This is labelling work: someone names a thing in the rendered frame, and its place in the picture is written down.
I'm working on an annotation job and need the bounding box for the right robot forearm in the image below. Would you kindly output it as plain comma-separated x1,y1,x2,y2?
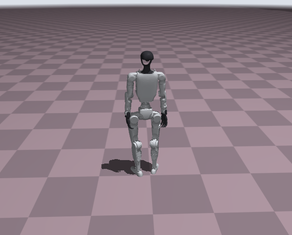
160,91,167,114

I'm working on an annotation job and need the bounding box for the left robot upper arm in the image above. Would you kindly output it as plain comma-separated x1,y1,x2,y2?
127,72,137,99

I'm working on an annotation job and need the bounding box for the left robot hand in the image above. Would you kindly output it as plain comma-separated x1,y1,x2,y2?
125,112,134,129

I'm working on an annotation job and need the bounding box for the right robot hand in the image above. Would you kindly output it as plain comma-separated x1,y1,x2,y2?
160,110,167,127

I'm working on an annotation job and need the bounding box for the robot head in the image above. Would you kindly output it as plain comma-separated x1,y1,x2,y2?
140,51,154,74

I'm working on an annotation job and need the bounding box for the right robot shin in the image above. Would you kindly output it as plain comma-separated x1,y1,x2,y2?
151,141,158,169

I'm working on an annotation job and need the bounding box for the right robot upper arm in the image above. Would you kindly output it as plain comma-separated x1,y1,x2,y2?
157,72,166,97

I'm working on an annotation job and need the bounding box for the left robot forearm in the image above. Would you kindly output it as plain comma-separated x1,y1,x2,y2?
125,92,132,116

